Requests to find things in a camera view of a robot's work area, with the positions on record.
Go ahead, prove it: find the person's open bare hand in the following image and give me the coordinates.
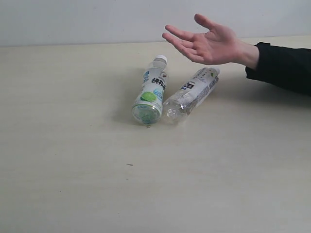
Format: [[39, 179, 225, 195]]
[[162, 14, 259, 69]]

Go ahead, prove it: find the clear white-capped water bottle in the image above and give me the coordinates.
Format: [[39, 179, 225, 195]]
[[162, 67, 220, 124]]

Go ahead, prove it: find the green label Gatorade bottle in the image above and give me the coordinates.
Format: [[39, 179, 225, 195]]
[[132, 55, 169, 125]]

